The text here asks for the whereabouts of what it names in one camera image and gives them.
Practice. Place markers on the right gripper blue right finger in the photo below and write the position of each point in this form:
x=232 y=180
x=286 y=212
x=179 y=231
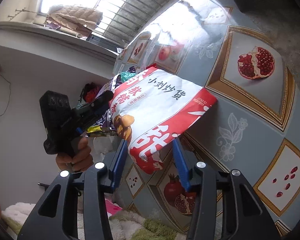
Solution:
x=180 y=163

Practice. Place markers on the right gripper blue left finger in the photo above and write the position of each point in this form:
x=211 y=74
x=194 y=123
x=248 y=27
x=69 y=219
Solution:
x=117 y=164

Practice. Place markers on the red white snack bag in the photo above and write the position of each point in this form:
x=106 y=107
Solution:
x=153 y=108

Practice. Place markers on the person's left hand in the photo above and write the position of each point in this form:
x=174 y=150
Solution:
x=80 y=162

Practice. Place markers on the yellow snack wrapper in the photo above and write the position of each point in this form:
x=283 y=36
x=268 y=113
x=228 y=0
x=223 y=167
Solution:
x=99 y=131

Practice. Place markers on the purple snack bag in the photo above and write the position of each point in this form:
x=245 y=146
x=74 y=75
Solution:
x=100 y=106

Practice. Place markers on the green plastic bag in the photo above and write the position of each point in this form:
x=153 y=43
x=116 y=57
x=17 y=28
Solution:
x=125 y=76

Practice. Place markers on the beige quilted jacket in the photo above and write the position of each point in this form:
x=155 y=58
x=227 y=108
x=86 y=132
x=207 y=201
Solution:
x=76 y=18

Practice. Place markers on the clear plastic wrapper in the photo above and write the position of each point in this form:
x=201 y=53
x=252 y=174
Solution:
x=167 y=51

